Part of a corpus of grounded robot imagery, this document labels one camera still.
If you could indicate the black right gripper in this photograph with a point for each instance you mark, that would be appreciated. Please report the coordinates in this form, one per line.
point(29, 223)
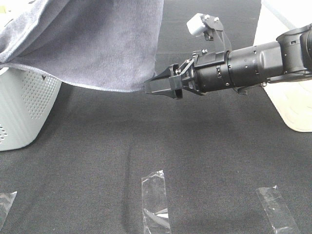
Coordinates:
point(205, 72)

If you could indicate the grey microfibre towel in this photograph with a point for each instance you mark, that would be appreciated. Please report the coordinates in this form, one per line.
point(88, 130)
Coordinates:
point(107, 45)

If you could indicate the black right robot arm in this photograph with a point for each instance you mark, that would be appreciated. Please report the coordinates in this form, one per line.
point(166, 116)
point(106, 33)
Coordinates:
point(287, 59)

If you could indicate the black fabric table mat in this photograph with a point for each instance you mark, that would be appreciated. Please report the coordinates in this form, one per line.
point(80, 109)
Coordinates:
point(82, 174)

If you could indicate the white plastic storage bin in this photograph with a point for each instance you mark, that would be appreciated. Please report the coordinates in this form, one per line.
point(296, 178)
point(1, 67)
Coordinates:
point(293, 100)

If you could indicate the middle clear tape strip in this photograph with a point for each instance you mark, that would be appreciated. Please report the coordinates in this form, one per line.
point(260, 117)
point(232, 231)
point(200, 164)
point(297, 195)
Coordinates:
point(154, 204)

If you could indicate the clear tape strip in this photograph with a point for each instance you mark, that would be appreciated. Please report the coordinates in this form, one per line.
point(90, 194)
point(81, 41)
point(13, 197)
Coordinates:
point(6, 201)
point(154, 204)
point(277, 211)

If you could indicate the grey perforated laundry basket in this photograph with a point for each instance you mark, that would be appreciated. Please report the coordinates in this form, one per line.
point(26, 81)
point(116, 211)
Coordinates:
point(27, 94)

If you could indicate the right clear tape strip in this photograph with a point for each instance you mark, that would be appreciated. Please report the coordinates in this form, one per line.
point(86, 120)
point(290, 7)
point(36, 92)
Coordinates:
point(277, 211)

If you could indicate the left clear tape strip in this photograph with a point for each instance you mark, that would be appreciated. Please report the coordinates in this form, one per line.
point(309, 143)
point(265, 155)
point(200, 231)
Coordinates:
point(6, 201)

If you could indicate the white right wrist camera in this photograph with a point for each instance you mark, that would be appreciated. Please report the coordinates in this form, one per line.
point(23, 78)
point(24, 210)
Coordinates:
point(204, 25)

